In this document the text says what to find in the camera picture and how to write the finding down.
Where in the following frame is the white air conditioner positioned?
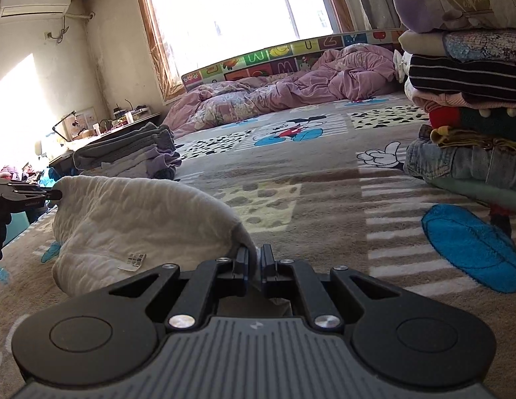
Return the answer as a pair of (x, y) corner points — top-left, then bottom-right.
(0, 0), (72, 26)

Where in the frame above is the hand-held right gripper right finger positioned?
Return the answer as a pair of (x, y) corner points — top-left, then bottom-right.
(260, 244), (403, 332)

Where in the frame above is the white quilted garment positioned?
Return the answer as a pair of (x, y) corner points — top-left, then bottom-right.
(51, 175), (259, 298)

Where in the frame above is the alphabet foam mat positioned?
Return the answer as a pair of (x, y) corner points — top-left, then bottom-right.
(181, 29), (408, 94)

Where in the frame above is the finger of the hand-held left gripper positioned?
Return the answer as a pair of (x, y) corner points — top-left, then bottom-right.
(0, 182), (63, 213)

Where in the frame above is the window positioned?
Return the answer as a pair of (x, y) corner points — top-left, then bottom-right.
(132, 0), (346, 105)

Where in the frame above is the purple duvet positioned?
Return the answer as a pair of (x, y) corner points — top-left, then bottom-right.
(162, 44), (399, 140)

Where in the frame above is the black desk lamp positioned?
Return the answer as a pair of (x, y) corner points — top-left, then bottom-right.
(52, 110), (78, 142)

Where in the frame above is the cluttered desk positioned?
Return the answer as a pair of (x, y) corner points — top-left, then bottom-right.
(46, 108), (163, 167)

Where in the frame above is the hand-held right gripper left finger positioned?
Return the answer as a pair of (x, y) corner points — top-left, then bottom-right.
(109, 246), (251, 329)

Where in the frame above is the air conditioner cable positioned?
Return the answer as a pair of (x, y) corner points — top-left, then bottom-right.
(45, 12), (95, 45)

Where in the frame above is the stack of folded colourful clothes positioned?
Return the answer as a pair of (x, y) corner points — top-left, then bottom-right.
(389, 0), (516, 190)

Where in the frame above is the pile of folded grey clothes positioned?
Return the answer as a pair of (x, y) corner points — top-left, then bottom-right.
(72, 122), (182, 180)

